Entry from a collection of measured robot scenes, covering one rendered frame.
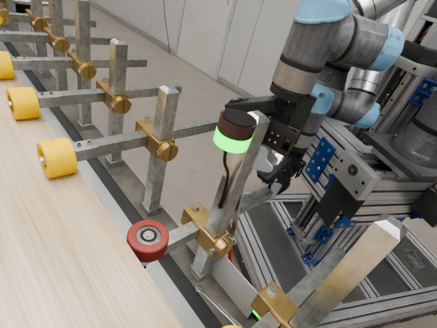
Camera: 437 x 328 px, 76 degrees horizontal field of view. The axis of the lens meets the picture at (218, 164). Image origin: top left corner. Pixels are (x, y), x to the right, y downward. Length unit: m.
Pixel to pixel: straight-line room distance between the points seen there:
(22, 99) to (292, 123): 0.65
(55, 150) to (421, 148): 0.93
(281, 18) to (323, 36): 3.05
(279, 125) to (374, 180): 0.43
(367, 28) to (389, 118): 0.68
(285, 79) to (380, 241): 0.28
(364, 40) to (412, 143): 0.50
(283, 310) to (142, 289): 0.27
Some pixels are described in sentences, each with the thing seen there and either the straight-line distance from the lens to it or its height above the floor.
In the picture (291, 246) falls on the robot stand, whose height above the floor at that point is 0.21.
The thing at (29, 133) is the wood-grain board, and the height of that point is 0.90.
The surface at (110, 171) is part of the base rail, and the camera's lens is 1.03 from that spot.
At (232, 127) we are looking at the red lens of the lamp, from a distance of 0.42.
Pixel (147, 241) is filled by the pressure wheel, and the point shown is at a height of 0.90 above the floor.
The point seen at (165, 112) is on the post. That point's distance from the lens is 0.67.
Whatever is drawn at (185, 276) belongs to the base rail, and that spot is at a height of 0.70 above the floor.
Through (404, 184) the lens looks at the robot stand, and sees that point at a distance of 1.01.
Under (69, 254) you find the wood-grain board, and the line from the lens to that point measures 0.57.
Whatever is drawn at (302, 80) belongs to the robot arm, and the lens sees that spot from 0.51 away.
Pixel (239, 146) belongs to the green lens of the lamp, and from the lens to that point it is 0.44.
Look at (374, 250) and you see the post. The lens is 0.43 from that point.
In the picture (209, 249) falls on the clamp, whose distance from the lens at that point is 0.67.
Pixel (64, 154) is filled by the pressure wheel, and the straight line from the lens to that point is 0.66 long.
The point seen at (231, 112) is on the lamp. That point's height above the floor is 1.17.
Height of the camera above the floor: 1.36
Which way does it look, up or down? 35 degrees down
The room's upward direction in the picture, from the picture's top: 17 degrees clockwise
